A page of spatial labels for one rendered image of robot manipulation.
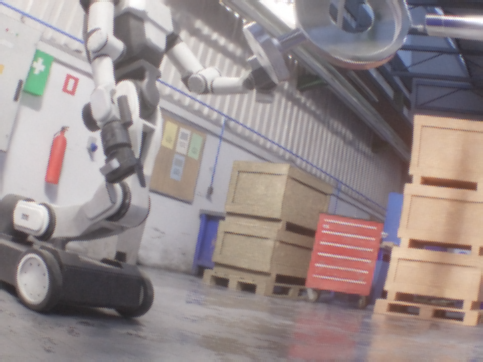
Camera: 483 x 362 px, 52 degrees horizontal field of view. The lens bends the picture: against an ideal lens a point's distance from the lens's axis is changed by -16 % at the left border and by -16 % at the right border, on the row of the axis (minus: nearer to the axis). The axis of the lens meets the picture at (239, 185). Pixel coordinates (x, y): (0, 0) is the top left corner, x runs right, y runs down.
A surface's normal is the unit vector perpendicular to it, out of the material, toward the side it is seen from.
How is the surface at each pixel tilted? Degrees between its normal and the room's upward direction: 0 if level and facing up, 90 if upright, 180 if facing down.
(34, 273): 90
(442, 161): 90
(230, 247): 90
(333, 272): 90
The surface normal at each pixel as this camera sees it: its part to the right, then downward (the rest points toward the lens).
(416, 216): -0.55, -0.21
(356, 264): -0.22, -0.17
